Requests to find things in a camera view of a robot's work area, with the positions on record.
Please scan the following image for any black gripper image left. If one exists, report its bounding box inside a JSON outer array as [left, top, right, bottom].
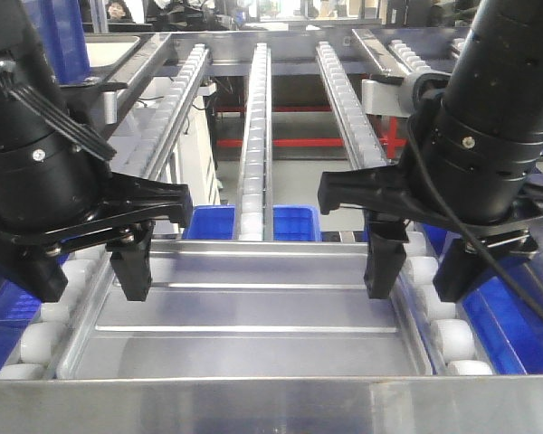
[[0, 173, 193, 302]]

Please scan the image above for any silver ribbed metal tray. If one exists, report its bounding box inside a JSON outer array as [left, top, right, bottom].
[[56, 240, 433, 379]]

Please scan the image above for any left steel divider rail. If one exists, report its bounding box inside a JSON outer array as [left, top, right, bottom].
[[91, 33, 174, 138]]

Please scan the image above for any right steel divider rail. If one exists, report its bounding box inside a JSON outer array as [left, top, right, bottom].
[[351, 29, 408, 86]]

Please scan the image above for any red floor frame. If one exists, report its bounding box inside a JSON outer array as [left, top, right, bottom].
[[214, 76, 408, 159]]

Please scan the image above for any silver tray far left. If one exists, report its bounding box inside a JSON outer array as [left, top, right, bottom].
[[85, 33, 140, 70]]

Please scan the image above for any steel front shelf rail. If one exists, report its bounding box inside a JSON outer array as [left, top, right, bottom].
[[0, 376, 543, 433]]

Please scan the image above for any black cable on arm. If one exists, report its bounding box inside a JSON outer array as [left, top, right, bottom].
[[405, 85, 543, 331]]

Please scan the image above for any far right roller track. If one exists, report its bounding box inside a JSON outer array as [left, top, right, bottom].
[[386, 37, 467, 78]]

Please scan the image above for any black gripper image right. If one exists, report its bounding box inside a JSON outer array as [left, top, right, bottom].
[[318, 164, 543, 303]]

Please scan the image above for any right white roller track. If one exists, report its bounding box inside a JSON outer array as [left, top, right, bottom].
[[317, 42, 493, 375]]

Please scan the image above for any left white roller track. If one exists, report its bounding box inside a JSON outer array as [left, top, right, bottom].
[[0, 43, 211, 381]]

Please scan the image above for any blue bin below left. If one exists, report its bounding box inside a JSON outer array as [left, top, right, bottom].
[[0, 252, 73, 380]]

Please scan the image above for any steel divider rail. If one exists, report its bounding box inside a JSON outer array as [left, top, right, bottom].
[[351, 29, 408, 86], [91, 33, 174, 138]]

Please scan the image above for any blue bin upper left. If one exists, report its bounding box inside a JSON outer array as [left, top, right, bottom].
[[23, 0, 91, 85]]

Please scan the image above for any blue bin below right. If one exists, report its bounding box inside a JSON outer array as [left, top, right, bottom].
[[415, 221, 543, 376]]

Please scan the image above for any blue bin below centre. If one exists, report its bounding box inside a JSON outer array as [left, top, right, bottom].
[[182, 204, 322, 241]]

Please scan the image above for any blue bin below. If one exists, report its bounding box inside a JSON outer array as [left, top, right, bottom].
[[182, 204, 322, 241], [0, 252, 73, 380], [415, 221, 543, 376]]

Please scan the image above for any person in background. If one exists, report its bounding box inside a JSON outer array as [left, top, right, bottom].
[[105, 0, 133, 23]]

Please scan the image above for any white roller track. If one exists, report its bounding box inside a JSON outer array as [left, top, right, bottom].
[[233, 42, 273, 241], [0, 43, 211, 381], [317, 42, 493, 375]]

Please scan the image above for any centre white roller track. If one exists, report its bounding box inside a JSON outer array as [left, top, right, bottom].
[[233, 42, 273, 241]]

